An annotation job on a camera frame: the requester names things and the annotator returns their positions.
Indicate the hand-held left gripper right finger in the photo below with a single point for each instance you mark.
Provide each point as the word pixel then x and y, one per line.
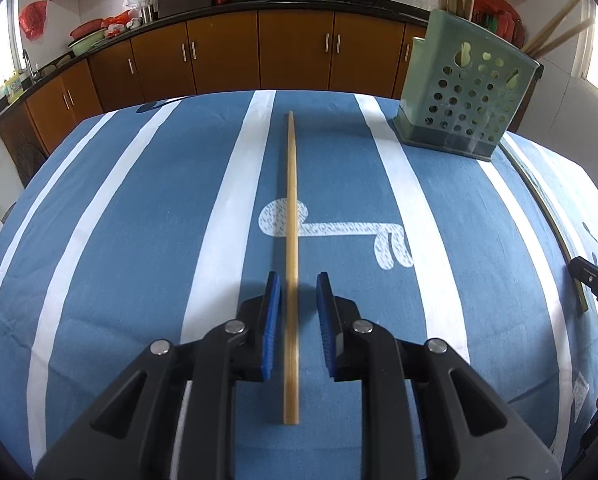
pixel 326 330

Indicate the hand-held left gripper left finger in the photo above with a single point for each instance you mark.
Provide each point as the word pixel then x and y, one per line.
pixel 271 330

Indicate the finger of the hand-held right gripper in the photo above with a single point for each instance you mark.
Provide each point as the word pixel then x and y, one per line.
pixel 596 285

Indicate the dark wooden chopstick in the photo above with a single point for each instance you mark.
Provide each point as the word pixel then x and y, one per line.
pixel 581 302

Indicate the green perforated chopstick holder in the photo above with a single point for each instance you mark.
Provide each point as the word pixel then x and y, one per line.
pixel 439 35

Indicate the blue white striped tablecloth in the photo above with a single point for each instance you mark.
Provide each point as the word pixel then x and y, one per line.
pixel 154 235

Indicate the red plastic bags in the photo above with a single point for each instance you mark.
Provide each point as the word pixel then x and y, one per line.
pixel 499 20

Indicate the brown wooden base cabinets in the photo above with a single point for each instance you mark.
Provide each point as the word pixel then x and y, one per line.
pixel 219 45

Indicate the black kitchen countertop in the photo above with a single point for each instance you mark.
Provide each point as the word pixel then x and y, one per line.
pixel 279 4

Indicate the steel cup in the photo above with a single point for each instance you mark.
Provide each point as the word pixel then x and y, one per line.
pixel 147 14

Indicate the light green basin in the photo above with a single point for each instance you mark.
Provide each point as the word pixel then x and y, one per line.
pixel 85 44

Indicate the yellow detergent bottle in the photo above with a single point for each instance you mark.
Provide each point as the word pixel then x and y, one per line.
pixel 13 89

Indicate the red bowl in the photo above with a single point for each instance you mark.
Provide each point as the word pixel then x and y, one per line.
pixel 86 27

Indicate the metal faucet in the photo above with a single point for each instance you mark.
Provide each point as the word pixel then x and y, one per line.
pixel 27 65

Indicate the red hanging plastic bag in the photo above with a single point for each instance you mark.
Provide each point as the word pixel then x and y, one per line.
pixel 33 20

